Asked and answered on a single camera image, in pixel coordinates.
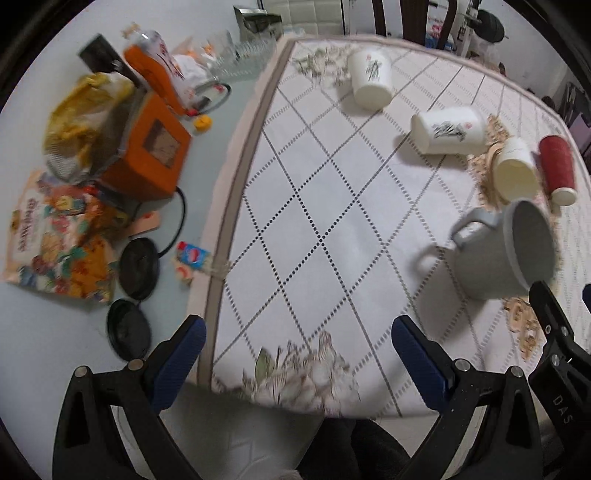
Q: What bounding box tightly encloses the cream paper cup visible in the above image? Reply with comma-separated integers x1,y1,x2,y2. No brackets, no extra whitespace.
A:
492,137,540,202

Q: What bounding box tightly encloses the red paper cup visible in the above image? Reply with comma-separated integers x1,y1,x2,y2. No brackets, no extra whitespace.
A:
539,135,578,206

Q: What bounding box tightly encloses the white floral cup lying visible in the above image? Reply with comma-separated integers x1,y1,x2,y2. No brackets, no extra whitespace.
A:
411,106,487,155

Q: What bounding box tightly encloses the white floral cup far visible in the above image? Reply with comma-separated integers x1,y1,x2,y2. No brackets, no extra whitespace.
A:
346,48,394,111

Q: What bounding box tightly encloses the black round lid lower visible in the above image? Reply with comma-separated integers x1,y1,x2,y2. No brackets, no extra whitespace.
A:
106,299,152,362

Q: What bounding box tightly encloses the black round lid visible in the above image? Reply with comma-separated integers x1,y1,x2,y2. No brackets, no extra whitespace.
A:
118,238,160,301
106,299,152,362

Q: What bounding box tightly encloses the black round lid upper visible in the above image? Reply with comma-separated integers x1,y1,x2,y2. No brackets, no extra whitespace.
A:
118,238,160,301

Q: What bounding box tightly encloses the colourful snack bag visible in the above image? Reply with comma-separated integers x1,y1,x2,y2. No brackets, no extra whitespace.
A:
3,170,128,303

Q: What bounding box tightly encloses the small blue red packet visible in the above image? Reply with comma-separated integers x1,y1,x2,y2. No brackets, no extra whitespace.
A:
172,241,212,285

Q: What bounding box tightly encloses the diamond patterned table cloth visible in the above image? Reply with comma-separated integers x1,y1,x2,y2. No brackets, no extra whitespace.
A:
188,36,568,417

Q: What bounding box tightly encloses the yellow mesh bag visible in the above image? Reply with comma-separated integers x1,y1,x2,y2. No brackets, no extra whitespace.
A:
42,72,135,184

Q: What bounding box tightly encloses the orange gift box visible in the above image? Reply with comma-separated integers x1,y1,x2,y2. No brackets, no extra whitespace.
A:
100,40,191,202

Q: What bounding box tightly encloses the small yellow toy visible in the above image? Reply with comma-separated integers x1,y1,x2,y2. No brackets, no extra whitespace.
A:
193,114,213,133

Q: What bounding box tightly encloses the dark chair back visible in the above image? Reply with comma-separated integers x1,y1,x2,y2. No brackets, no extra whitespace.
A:
372,0,458,50

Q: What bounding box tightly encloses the clear glass tray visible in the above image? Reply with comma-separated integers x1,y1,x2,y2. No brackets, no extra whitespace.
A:
202,30,276,83

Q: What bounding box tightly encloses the grey handled mug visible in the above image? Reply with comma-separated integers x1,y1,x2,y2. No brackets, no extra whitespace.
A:
450,198,557,300

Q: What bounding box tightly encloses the black cable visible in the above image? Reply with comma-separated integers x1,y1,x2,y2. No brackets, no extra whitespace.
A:
131,186,188,258

